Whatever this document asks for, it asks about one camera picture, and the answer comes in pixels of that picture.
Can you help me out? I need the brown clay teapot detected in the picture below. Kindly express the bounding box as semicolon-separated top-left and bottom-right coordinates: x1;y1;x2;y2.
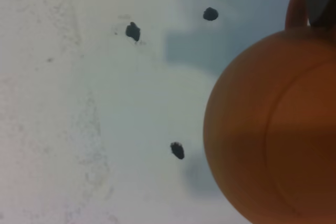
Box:
203;0;335;223

